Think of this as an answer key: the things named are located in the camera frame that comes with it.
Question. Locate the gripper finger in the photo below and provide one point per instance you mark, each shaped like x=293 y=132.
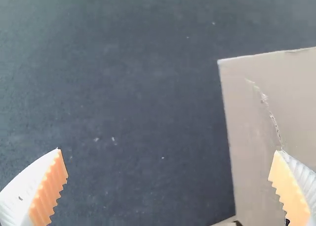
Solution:
x=296 y=191
x=29 y=196

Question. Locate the cardboard box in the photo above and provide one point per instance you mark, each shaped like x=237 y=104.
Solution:
x=271 y=100

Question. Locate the black mat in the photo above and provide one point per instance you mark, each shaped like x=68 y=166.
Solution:
x=123 y=87

